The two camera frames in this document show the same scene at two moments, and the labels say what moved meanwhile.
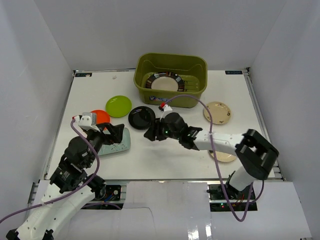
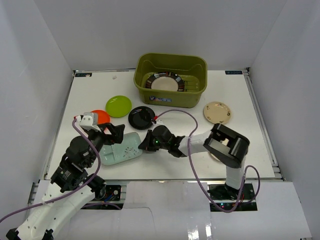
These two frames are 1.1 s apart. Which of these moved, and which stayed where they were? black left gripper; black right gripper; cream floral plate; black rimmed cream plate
Moved: black right gripper
Stayed: black rimmed cream plate; cream floral plate; black left gripper
